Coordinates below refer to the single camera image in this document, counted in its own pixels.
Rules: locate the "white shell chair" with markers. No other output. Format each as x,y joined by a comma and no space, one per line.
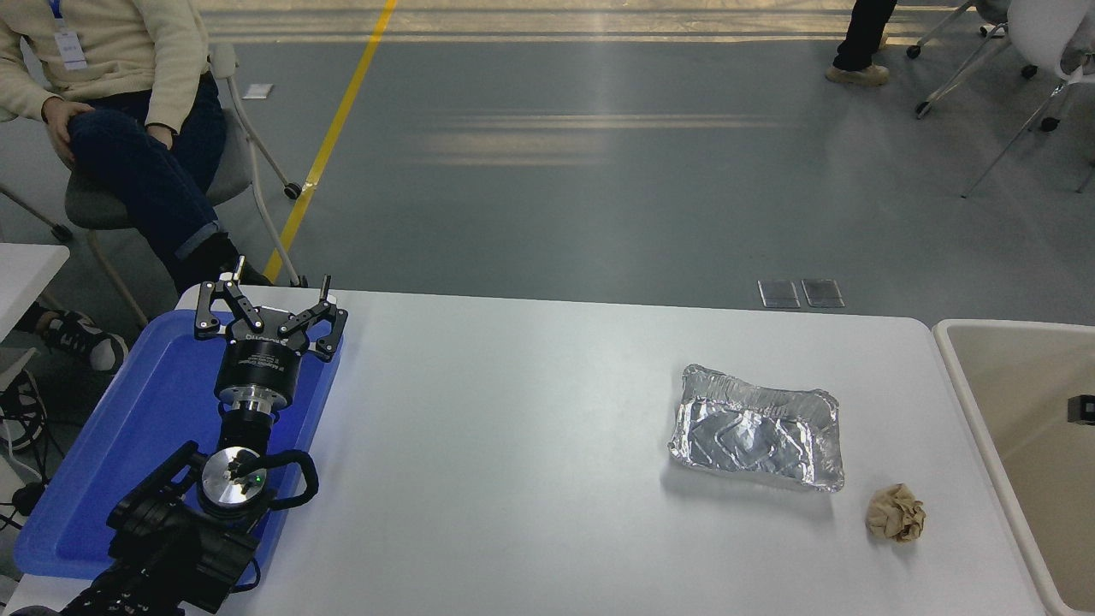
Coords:
1048,30

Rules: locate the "grey and white sneaker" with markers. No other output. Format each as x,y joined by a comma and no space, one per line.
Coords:
85,342

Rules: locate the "blue plastic tray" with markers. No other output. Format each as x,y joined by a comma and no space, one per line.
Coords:
128,445

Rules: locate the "grey chair with white legs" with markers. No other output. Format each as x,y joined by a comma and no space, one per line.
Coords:
248,145

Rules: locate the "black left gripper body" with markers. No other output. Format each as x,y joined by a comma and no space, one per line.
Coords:
261,364

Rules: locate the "person's left hand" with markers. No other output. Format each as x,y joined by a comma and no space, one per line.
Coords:
161,137

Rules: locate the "person's right hand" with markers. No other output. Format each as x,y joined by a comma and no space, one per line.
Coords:
62,128

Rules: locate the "silver floor plate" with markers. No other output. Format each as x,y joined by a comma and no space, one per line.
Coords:
778,293
823,293

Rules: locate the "silver foil tray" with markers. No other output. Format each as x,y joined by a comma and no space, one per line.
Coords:
753,436

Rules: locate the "large pale bin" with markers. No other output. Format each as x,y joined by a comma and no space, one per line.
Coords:
1026,402

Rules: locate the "person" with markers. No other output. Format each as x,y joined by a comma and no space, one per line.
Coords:
864,43
128,60

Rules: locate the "small white floor card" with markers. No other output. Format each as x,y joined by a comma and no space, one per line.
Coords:
257,91

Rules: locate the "small white side table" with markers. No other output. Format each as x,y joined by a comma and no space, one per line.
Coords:
26,274

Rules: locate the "crumpled tan paper ball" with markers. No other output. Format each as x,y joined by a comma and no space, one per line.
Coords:
896,513

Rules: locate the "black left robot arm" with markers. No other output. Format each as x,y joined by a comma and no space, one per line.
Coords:
171,547

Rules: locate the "grey seat wheeled chair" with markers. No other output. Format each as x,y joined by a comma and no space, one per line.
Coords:
962,73

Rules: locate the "white id badge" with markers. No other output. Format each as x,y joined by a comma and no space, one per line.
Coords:
70,50

